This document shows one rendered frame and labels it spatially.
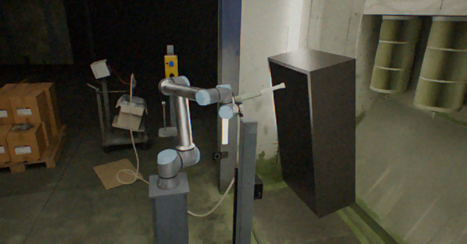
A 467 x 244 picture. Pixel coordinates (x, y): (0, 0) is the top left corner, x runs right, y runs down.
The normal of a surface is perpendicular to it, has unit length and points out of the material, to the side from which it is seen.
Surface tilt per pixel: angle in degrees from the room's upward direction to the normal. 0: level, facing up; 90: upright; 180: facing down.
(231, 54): 90
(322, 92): 90
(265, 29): 90
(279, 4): 90
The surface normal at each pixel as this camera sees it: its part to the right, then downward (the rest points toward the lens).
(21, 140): 0.36, 0.32
